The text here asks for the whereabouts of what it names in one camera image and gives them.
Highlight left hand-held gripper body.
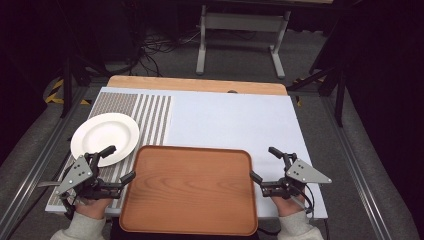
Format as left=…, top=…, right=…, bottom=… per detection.
left=37, top=152, right=124, bottom=203

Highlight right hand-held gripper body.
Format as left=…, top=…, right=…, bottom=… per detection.
left=260, top=152, right=333, bottom=201

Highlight white round plate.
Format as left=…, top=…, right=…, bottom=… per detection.
left=70, top=112, right=141, bottom=168

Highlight brown wooden tray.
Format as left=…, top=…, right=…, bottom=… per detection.
left=118, top=144, right=260, bottom=237

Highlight person's right hand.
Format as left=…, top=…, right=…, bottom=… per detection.
left=270, top=194, right=306, bottom=218

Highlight person's left hand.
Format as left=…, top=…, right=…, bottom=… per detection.
left=74, top=195, right=113, bottom=221

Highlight yellow black hazard tape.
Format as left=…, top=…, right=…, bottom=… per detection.
left=44, top=77, right=92, bottom=106
left=291, top=77, right=327, bottom=108

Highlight striped grey placemat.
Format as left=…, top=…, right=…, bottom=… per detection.
left=47, top=92, right=173, bottom=210

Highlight white table cover sheet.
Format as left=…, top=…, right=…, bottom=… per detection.
left=44, top=86, right=329, bottom=220

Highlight black metal stand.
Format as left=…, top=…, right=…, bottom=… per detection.
left=285, top=64, right=348, bottom=128
left=59, top=54, right=113, bottom=120

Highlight light wooden table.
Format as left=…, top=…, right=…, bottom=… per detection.
left=106, top=75, right=289, bottom=97

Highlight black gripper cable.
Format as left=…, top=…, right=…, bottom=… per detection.
left=59, top=192, right=77, bottom=221
left=292, top=182, right=316, bottom=215

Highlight aluminium floor rail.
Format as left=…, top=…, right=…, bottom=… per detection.
left=319, top=95, right=395, bottom=240
left=0, top=85, right=88, bottom=240

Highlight tangle of black floor cables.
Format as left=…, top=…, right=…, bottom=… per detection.
left=131, top=28, right=203, bottom=78

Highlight grey metal table frame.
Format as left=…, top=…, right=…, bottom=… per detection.
left=195, top=4, right=292, bottom=80

